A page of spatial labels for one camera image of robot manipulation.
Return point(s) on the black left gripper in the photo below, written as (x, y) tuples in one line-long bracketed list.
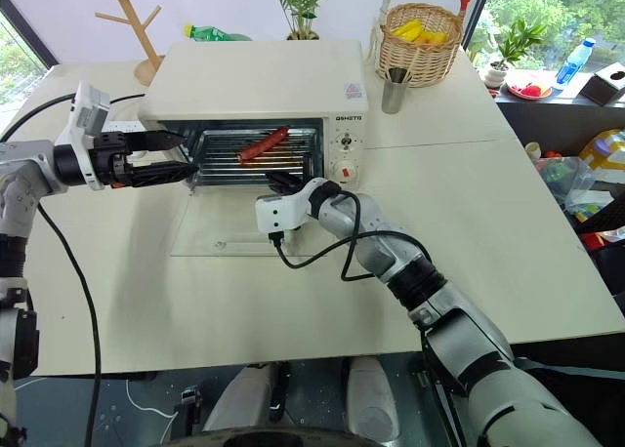
[(110, 159)]

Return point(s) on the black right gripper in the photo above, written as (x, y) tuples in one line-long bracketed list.
[(290, 186)]

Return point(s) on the metal ribbed oven tray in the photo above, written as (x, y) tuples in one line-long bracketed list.
[(220, 166)]

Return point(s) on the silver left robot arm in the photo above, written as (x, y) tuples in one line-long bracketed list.
[(24, 166)]

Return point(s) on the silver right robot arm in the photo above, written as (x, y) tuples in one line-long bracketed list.
[(381, 252)]

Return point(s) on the red sausage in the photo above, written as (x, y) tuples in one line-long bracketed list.
[(261, 147)]

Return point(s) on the large oven timer knob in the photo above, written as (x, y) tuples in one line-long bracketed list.
[(345, 171)]

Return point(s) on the glass toaster oven door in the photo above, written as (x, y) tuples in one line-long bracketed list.
[(229, 227)]

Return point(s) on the cream toaster oven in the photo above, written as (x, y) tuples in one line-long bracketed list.
[(254, 81)]

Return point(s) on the white power strip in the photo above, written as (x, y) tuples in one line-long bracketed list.
[(124, 124)]

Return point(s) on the wooden mug tree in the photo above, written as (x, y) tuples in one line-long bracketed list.
[(139, 32)]

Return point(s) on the green plastic bottle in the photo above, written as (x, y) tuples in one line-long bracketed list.
[(210, 33)]

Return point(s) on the steel cup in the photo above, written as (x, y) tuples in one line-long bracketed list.
[(393, 93)]

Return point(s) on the green potted palm plant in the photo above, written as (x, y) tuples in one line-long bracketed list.
[(302, 8)]

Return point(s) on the woven wicker basket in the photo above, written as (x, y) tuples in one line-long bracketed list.
[(417, 59)]

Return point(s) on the yellow toy fruit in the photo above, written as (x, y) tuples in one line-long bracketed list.
[(415, 31)]

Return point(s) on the white left robot leg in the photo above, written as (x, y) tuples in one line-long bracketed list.
[(241, 398)]

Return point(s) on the white robot leg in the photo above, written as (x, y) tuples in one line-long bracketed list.
[(373, 398), (241, 398)]

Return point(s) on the small black floor device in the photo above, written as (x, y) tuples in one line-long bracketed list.
[(190, 398)]

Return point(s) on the white right robot leg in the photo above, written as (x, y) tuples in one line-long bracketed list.
[(373, 398)]

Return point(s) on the small plant in white pot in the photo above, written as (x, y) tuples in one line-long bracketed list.
[(498, 73)]

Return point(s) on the cream egg-shaped toy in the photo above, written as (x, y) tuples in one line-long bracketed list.
[(532, 150)]

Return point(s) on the dark rounded robot torso edge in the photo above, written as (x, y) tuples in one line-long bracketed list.
[(273, 438)]

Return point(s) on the pink plate with red fruit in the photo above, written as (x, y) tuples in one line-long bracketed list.
[(529, 91)]

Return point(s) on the clear bag of toys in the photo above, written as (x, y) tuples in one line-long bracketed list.
[(566, 178)]

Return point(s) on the blue water bottle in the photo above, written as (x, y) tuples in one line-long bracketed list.
[(573, 61)]

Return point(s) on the yellow and purple toy box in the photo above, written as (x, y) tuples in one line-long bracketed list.
[(605, 151)]

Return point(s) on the black tissue box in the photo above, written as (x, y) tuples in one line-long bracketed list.
[(605, 86)]

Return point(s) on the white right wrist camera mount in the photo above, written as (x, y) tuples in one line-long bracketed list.
[(278, 210)]

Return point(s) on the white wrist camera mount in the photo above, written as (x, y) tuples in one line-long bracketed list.
[(278, 210), (84, 112)]

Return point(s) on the small oven switch knob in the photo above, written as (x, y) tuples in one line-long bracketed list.
[(347, 142)]

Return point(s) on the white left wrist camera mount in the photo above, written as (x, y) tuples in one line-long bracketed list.
[(84, 112)]

